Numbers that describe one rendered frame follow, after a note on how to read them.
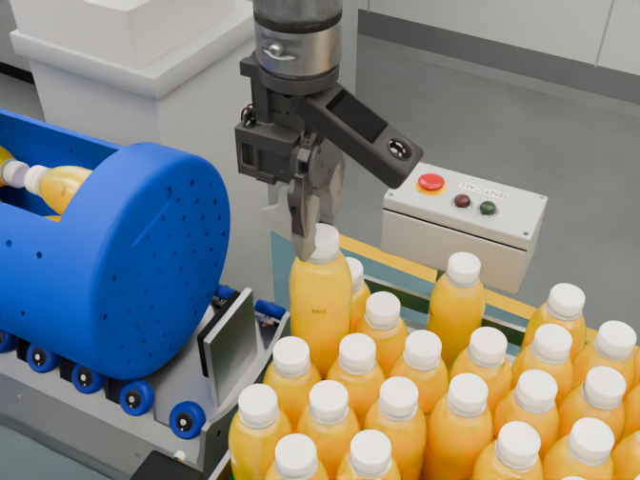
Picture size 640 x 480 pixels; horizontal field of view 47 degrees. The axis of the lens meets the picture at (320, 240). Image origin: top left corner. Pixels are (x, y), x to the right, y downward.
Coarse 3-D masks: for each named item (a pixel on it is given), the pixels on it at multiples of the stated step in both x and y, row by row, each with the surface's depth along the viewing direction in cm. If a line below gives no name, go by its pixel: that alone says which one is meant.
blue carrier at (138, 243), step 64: (0, 128) 110; (0, 192) 115; (128, 192) 77; (192, 192) 88; (0, 256) 80; (64, 256) 76; (128, 256) 79; (192, 256) 92; (0, 320) 85; (64, 320) 78; (128, 320) 83; (192, 320) 97
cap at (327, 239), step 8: (320, 224) 77; (320, 232) 76; (328, 232) 76; (336, 232) 76; (320, 240) 75; (328, 240) 75; (336, 240) 75; (320, 248) 75; (328, 248) 75; (336, 248) 76; (312, 256) 76; (320, 256) 76; (328, 256) 76
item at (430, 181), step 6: (426, 174) 100; (432, 174) 100; (420, 180) 99; (426, 180) 99; (432, 180) 99; (438, 180) 99; (444, 180) 99; (420, 186) 99; (426, 186) 98; (432, 186) 98; (438, 186) 98
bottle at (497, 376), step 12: (468, 348) 81; (456, 360) 83; (468, 360) 81; (504, 360) 80; (456, 372) 82; (468, 372) 80; (480, 372) 80; (492, 372) 79; (504, 372) 80; (492, 384) 80; (504, 384) 80; (492, 396) 80; (492, 408) 82
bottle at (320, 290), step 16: (336, 256) 77; (304, 272) 77; (320, 272) 76; (336, 272) 77; (304, 288) 77; (320, 288) 77; (336, 288) 77; (304, 304) 78; (320, 304) 78; (336, 304) 78; (304, 320) 80; (320, 320) 80; (336, 320) 80; (304, 336) 82; (320, 336) 81; (336, 336) 82; (320, 352) 83; (336, 352) 84; (320, 368) 85
